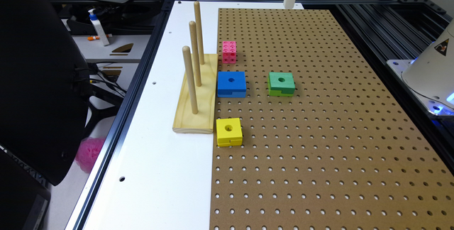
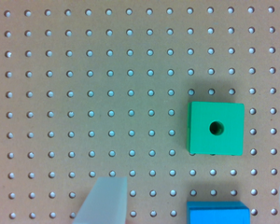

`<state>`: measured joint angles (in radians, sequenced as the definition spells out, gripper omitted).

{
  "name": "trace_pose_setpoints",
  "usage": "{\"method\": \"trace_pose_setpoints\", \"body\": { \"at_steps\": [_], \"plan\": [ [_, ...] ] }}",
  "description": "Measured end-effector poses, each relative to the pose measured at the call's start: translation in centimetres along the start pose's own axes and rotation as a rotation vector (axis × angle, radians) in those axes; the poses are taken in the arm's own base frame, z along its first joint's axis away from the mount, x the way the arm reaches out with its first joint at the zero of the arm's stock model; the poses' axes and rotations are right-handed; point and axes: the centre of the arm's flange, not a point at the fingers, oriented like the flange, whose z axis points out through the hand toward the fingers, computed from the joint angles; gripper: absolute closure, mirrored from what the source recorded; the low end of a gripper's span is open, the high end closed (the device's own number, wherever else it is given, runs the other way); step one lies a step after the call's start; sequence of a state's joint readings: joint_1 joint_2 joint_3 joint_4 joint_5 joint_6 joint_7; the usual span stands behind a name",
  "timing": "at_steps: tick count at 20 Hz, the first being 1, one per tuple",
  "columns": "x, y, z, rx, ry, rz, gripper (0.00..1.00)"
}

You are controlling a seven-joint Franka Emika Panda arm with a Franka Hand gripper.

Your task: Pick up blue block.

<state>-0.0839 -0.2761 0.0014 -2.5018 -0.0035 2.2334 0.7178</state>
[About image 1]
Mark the blue block with hole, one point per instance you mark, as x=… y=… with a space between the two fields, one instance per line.
x=231 y=84

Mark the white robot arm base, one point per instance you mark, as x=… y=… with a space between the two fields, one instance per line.
x=430 y=76

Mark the green block with hole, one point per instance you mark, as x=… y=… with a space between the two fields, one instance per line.
x=280 y=84

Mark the yellow block with hole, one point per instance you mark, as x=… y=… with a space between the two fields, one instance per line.
x=228 y=132

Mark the pink perforated cube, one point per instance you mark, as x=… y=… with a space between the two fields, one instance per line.
x=229 y=53

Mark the far wooden peg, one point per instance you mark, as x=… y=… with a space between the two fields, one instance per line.
x=199 y=34

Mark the wooden peg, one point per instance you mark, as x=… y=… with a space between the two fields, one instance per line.
x=195 y=53
x=190 y=78
x=199 y=34

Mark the middle wooden peg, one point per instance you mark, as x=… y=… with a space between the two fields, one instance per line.
x=195 y=53

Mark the near wooden peg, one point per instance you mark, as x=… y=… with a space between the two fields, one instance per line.
x=190 y=78

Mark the brown pegboard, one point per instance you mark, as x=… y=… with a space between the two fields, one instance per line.
x=339 y=154

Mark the wooden peg stand base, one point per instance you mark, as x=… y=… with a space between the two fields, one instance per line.
x=202 y=122

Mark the orange marker pen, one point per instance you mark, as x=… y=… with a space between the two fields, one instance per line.
x=91 y=38

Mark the white sanitizer bottle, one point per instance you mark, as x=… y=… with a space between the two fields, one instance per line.
x=98 y=27

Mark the pink fluffy ball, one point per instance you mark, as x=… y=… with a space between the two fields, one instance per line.
x=88 y=152

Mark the black office chair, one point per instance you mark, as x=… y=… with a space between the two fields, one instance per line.
x=48 y=105

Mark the black aluminium table frame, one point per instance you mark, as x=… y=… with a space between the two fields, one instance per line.
x=149 y=177

